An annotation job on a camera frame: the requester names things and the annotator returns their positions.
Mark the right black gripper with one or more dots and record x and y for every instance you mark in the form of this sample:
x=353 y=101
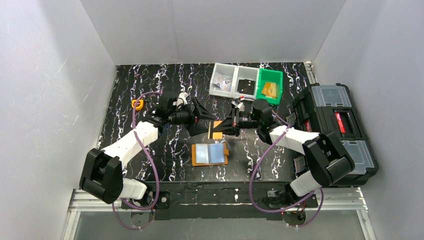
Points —
x=235 y=120

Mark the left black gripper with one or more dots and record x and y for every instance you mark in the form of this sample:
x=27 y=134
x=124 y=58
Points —
x=193 y=116

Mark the orange leather card holder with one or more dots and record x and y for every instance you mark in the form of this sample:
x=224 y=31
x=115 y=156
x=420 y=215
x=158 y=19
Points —
x=210 y=154

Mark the black credit card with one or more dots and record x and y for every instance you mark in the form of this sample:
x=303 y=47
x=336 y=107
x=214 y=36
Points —
x=242 y=86
x=251 y=87

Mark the gold credit card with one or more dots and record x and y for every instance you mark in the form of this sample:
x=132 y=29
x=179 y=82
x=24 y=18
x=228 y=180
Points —
x=264 y=89

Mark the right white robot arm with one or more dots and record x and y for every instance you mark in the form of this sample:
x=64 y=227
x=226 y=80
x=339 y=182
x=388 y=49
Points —
x=327 y=159

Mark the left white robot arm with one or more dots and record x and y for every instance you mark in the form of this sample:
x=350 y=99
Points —
x=102 y=173

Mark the photo cards in bin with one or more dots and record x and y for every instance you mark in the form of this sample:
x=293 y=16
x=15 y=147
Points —
x=224 y=83

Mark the left grey plastic bin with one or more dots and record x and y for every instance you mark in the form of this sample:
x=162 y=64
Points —
x=222 y=69

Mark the grey plastic bin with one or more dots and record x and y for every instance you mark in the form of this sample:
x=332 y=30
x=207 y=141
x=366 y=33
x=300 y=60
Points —
x=244 y=72
x=222 y=69

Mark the middle grey plastic bin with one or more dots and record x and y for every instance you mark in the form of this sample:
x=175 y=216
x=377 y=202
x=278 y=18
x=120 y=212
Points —
x=244 y=72

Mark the green plastic bin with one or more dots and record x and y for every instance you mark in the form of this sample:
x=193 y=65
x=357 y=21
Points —
x=267 y=75

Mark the yellow tape measure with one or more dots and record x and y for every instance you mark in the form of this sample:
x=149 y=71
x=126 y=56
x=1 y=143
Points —
x=137 y=104

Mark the black plastic toolbox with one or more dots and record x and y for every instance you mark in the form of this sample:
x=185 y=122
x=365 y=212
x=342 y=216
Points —
x=319 y=108

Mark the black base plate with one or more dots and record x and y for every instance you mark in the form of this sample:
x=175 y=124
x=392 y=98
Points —
x=225 y=200

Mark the aluminium frame rail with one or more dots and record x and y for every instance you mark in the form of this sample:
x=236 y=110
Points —
x=343 y=216

